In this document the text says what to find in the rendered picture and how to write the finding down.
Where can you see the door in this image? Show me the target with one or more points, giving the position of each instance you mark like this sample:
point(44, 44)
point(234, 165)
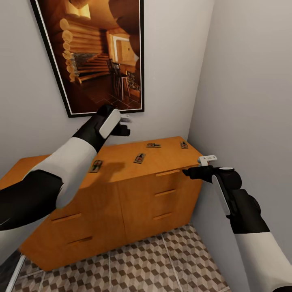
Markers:
point(7, 269)

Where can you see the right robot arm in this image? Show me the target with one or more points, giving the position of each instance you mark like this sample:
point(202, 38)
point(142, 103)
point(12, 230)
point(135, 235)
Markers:
point(267, 269)

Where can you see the shower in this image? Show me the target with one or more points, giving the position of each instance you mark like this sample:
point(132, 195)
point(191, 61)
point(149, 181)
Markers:
point(16, 272)

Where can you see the picture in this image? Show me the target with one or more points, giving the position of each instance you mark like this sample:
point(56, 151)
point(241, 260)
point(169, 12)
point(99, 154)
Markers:
point(96, 49)

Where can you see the cabinet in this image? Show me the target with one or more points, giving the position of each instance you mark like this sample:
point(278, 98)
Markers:
point(124, 202)

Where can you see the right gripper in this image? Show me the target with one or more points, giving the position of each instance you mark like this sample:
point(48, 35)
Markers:
point(196, 172)

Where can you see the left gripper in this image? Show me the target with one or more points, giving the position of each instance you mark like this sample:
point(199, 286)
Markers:
point(122, 131)

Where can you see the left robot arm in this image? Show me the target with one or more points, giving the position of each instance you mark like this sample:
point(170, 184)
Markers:
point(54, 182)

